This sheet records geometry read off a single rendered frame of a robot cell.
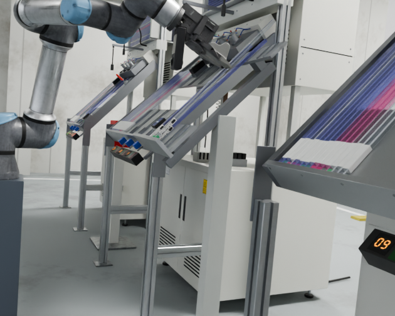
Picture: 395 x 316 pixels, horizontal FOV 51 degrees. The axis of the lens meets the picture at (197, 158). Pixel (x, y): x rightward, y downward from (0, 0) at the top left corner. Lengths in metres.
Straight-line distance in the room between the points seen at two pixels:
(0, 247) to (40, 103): 0.52
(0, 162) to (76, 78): 4.32
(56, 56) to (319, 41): 1.11
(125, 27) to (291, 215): 1.14
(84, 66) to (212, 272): 4.74
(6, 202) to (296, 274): 1.28
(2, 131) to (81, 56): 4.36
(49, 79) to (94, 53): 4.34
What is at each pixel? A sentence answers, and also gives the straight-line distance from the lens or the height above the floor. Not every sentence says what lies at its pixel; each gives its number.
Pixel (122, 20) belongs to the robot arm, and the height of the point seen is 1.06.
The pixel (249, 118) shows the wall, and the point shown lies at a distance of 6.71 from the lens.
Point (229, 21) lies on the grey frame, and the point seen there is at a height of 1.31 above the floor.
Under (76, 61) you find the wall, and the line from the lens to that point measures 5.87.
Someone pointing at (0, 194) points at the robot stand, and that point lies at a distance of 1.58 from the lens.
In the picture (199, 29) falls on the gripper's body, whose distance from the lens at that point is 1.20.
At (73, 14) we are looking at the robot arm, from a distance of 1.14.
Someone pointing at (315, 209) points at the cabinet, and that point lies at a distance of 2.03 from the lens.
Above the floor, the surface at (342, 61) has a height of 1.14.
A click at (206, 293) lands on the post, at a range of 1.43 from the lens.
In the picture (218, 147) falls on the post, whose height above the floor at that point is 0.73.
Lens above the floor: 0.79
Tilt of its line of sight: 4 degrees down
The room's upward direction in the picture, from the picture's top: 5 degrees clockwise
